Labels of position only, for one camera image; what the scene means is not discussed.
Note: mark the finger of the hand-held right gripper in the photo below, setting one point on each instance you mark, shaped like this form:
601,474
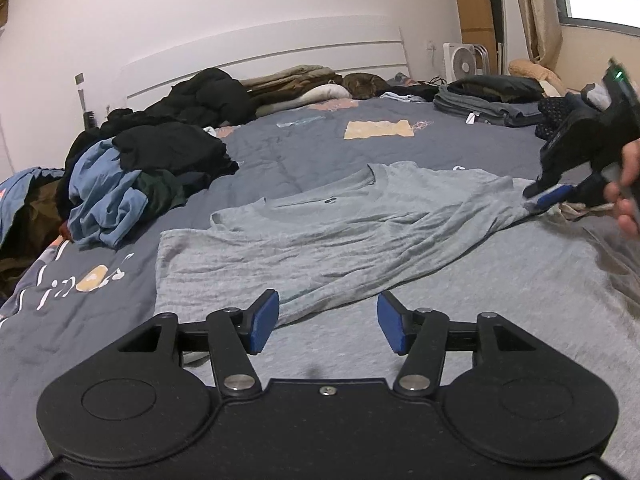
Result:
550,195

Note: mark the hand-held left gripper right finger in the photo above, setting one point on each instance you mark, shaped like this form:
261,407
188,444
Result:
390,325

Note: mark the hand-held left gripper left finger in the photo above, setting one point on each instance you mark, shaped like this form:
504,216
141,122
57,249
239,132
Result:
265,320

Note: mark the grey t-shirt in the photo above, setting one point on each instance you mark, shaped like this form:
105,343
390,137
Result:
325,240

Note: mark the person's right hand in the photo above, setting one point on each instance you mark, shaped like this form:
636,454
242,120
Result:
631,180

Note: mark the light grey folded garment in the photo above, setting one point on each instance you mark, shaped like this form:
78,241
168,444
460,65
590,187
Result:
595,95

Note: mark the navy dotted folded garment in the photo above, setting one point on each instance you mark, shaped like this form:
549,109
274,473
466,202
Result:
555,115

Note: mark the grey folded pants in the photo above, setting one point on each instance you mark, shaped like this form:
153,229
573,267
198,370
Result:
480,110

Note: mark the white folding rack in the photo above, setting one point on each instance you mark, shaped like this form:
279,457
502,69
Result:
490,60

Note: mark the beige curtain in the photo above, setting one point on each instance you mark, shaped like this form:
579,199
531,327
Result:
537,15

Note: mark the white box fan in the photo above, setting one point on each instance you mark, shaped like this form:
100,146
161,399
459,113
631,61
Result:
465,62

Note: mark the black flat board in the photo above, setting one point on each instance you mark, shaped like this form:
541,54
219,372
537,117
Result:
500,10

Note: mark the dark green garment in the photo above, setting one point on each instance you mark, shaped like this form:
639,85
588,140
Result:
160,190

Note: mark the dark patterned crumpled garment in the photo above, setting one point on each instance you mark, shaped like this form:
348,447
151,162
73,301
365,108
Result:
415,91

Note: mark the brown cardboard box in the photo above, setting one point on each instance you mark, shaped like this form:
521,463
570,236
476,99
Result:
472,0

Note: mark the black crumpled garment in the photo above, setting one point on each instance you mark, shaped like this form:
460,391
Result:
170,150

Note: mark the white pillow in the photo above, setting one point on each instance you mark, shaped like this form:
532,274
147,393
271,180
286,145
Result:
315,96

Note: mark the olive folded blanket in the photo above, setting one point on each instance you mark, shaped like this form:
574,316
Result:
290,80

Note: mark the brown garment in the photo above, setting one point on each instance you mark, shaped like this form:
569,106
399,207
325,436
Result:
25,255

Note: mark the black hanging brush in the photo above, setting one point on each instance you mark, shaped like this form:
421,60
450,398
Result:
91,120

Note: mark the blue printed garment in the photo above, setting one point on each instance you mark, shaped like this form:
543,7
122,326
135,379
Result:
25,195

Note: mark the white headboard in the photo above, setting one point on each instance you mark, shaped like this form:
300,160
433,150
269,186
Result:
300,45

